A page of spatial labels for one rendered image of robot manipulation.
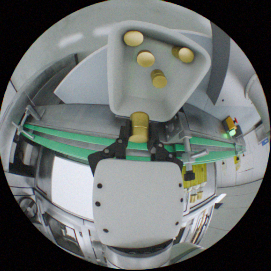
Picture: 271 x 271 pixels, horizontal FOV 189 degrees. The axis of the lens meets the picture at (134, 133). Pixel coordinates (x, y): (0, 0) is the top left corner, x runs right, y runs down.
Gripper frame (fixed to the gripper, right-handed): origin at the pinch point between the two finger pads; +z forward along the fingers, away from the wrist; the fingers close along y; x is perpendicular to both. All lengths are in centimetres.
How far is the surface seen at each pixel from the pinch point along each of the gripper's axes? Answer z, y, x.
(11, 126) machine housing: -3, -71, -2
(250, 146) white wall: 14, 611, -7
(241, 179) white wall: -120, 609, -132
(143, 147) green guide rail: 5.7, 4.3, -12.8
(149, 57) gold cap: 8.3, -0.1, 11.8
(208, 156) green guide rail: -1.6, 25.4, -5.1
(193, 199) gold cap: -16.9, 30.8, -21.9
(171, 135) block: 6.8, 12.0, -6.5
